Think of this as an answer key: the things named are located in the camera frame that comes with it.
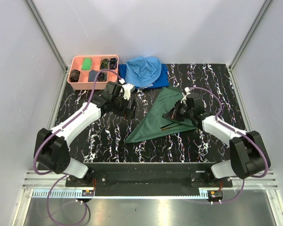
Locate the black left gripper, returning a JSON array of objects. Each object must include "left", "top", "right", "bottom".
[{"left": 111, "top": 93, "right": 137, "bottom": 120}]

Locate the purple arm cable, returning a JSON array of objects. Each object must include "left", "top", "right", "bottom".
[
  {"left": 186, "top": 87, "right": 272, "bottom": 204},
  {"left": 33, "top": 70, "right": 125, "bottom": 226}
]

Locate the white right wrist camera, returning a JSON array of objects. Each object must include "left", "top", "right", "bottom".
[{"left": 181, "top": 87, "right": 192, "bottom": 104}]

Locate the black blue rolled sock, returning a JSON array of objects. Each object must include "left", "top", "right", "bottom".
[{"left": 109, "top": 57, "right": 118, "bottom": 70}]

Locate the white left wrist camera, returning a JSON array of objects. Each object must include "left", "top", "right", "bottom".
[{"left": 119, "top": 79, "right": 135, "bottom": 100}]

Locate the blue folded cloth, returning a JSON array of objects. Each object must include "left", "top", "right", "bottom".
[{"left": 118, "top": 64, "right": 169, "bottom": 89}]

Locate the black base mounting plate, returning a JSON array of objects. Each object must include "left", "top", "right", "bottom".
[{"left": 66, "top": 162, "right": 233, "bottom": 199}]

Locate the green rolled cloth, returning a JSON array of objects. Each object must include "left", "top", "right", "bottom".
[{"left": 81, "top": 58, "right": 92, "bottom": 71}]

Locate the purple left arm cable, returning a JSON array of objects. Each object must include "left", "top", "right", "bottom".
[{"left": 33, "top": 70, "right": 125, "bottom": 226}]

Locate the pink compartment tray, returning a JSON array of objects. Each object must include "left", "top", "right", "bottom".
[{"left": 67, "top": 55, "right": 119, "bottom": 90}]

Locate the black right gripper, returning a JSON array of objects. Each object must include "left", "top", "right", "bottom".
[{"left": 164, "top": 100, "right": 193, "bottom": 122}]

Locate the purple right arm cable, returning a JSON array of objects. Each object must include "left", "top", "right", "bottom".
[{"left": 186, "top": 87, "right": 272, "bottom": 204}]

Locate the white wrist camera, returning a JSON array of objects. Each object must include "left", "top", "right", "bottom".
[
  {"left": 181, "top": 87, "right": 192, "bottom": 104},
  {"left": 119, "top": 79, "right": 135, "bottom": 100}
]

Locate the black marble pattern mat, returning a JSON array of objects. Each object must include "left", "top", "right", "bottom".
[{"left": 69, "top": 64, "right": 248, "bottom": 163}]

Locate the black fork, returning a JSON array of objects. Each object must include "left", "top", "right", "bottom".
[{"left": 161, "top": 122, "right": 177, "bottom": 129}]

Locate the gold spoon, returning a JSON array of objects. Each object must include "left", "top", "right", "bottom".
[{"left": 161, "top": 125, "right": 180, "bottom": 131}]

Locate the dark green cloth napkin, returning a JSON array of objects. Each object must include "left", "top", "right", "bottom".
[{"left": 125, "top": 87, "right": 196, "bottom": 144}]

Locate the black yellow rolled sock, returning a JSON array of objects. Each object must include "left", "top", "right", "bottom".
[{"left": 100, "top": 58, "right": 109, "bottom": 70}]

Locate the light blue bucket hat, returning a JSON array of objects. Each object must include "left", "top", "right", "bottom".
[{"left": 125, "top": 56, "right": 162, "bottom": 87}]

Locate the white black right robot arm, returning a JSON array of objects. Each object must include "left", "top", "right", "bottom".
[{"left": 163, "top": 93, "right": 271, "bottom": 187}]

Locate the grey folded cloth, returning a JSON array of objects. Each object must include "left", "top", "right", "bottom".
[{"left": 88, "top": 70, "right": 98, "bottom": 82}]

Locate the black patterned rolled sock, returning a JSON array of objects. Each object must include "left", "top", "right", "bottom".
[{"left": 98, "top": 72, "right": 108, "bottom": 82}]

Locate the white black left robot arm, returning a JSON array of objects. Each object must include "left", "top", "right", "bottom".
[{"left": 33, "top": 82, "right": 136, "bottom": 186}]

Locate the dark rolled sock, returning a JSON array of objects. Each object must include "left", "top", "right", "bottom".
[{"left": 69, "top": 69, "right": 81, "bottom": 82}]

